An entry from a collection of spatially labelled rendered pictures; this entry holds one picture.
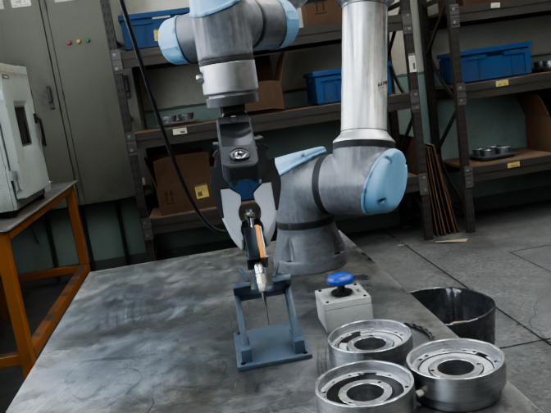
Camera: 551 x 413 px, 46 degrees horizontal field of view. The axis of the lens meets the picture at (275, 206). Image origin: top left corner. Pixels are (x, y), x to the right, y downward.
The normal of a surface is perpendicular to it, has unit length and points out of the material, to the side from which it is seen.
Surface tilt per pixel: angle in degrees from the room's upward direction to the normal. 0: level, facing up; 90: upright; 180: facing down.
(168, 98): 90
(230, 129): 31
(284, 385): 0
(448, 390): 90
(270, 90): 83
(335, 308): 90
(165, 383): 0
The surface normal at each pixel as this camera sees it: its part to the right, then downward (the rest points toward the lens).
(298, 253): -0.32, -0.09
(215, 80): -0.43, 0.22
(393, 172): 0.82, 0.11
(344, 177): -0.56, -0.05
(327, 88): 0.12, 0.16
